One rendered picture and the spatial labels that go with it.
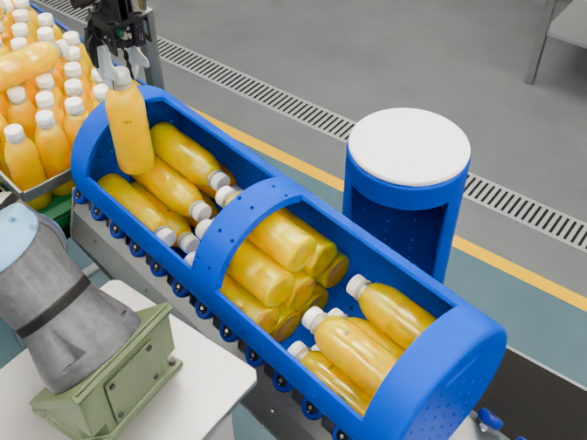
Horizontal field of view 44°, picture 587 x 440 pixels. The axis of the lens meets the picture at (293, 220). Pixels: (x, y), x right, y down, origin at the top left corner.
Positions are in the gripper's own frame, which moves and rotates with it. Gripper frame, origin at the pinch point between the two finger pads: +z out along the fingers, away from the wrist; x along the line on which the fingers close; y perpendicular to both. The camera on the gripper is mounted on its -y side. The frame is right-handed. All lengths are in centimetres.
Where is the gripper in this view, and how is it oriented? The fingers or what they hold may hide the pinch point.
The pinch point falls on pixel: (120, 76)
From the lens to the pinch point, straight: 136.4
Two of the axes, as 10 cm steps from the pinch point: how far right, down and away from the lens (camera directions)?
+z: 0.1, 7.2, 7.0
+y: 6.8, 5.1, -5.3
